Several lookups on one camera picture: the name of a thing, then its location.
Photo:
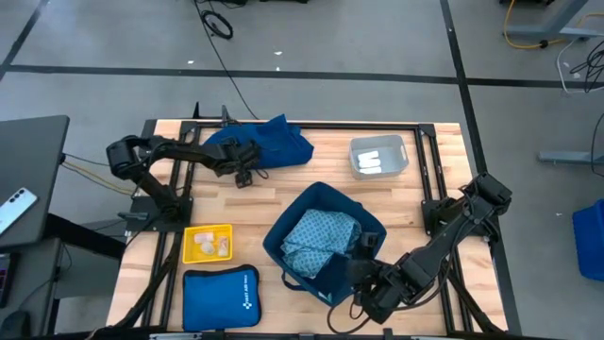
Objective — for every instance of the dark blue fabric basket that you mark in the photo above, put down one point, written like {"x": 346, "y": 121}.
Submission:
{"x": 325, "y": 197}

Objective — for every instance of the dark grey desk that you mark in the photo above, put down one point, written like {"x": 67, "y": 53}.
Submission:
{"x": 28, "y": 156}

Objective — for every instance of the black computer mouse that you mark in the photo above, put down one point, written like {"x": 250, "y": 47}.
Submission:
{"x": 14, "y": 326}

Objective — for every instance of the yellow plastic tray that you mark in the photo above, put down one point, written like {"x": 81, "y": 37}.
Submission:
{"x": 191, "y": 255}

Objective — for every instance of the grey metal stand base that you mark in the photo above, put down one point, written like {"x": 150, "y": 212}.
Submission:
{"x": 552, "y": 30}
{"x": 566, "y": 157}

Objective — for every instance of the teal patterned cloth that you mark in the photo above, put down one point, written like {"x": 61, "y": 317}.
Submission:
{"x": 316, "y": 241}

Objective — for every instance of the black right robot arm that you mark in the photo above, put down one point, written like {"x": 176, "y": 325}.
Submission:
{"x": 448, "y": 241}

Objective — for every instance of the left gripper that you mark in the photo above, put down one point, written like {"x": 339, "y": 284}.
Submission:
{"x": 236, "y": 156}

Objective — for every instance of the dark blue cloth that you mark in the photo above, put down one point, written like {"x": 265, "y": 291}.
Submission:
{"x": 283, "y": 146}

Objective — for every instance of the black aluminium frame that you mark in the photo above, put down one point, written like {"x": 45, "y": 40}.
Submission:
{"x": 330, "y": 126}

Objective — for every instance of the blue first aid pouch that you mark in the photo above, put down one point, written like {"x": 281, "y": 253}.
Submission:
{"x": 217, "y": 297}

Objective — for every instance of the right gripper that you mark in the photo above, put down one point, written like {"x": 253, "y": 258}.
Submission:
{"x": 384, "y": 293}

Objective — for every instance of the silver metal bar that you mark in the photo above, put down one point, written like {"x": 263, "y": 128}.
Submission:
{"x": 174, "y": 336}

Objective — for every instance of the light blue smartphone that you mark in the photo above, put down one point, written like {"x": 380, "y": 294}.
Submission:
{"x": 16, "y": 208}

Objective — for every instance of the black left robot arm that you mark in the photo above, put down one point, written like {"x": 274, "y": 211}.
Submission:
{"x": 189, "y": 151}

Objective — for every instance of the blue plastic crate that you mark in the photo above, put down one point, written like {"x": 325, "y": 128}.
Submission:
{"x": 590, "y": 241}

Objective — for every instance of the grey plastic bin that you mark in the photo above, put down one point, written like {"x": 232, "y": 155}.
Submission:
{"x": 394, "y": 151}

